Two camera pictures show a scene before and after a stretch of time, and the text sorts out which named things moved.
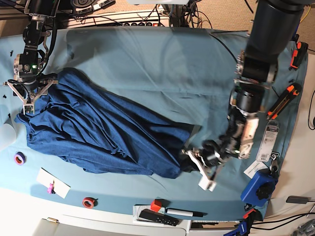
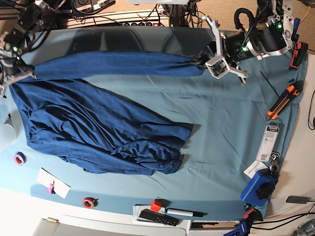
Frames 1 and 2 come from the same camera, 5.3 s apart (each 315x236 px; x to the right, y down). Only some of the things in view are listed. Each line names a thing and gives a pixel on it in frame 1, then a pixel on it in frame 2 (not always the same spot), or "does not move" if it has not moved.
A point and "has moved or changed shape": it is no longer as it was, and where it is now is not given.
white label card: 254,167 does not move
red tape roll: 89,202 does not move
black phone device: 298,199 does not move
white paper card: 45,178 does not move
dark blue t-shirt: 78,121 has moved or changed shape
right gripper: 210,153 → 235,46
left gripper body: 32,84 → 12,68
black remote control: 158,217 does not move
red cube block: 156,205 does not move
